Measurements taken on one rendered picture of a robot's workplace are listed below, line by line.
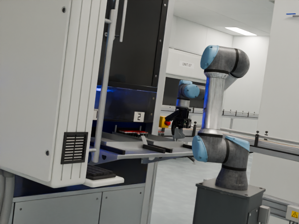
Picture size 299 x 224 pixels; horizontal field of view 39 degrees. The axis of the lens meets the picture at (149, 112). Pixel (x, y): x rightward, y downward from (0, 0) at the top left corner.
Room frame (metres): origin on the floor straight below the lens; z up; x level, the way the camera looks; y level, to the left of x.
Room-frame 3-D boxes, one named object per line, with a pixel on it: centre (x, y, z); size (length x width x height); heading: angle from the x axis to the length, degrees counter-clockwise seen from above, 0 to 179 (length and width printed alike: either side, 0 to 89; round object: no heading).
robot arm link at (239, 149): (1.95, -0.42, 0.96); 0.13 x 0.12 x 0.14; 103
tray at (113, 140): (2.22, 0.22, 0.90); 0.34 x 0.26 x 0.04; 47
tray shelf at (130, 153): (2.30, 0.06, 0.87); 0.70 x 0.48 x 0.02; 137
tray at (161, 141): (2.47, -0.01, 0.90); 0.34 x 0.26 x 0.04; 47
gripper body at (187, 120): (2.40, -0.19, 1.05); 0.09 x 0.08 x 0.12; 47
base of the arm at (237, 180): (1.95, -0.43, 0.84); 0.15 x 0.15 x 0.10
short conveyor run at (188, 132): (3.04, -0.18, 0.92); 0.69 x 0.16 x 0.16; 137
